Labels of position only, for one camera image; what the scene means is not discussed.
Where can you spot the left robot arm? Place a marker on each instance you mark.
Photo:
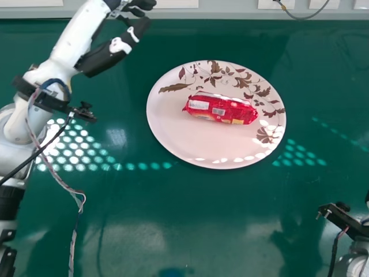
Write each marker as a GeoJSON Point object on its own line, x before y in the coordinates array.
{"type": "Point", "coordinates": [17, 130]}

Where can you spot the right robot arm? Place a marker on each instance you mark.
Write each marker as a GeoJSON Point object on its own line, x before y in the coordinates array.
{"type": "Point", "coordinates": [356, 259]}

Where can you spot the red biscuit packet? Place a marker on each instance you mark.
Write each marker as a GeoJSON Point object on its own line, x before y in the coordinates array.
{"type": "Point", "coordinates": [219, 108]}

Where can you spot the white socket plate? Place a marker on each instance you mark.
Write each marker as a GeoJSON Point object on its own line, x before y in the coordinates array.
{"type": "Point", "coordinates": [362, 3]}
{"type": "Point", "coordinates": [343, 4]}
{"type": "Point", "coordinates": [268, 4]}

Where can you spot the plate with brown leaf pattern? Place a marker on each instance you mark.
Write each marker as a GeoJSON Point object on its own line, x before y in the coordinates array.
{"type": "Point", "coordinates": [173, 138]}

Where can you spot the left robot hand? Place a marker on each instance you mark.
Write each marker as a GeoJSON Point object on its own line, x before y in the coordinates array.
{"type": "Point", "coordinates": [66, 49]}

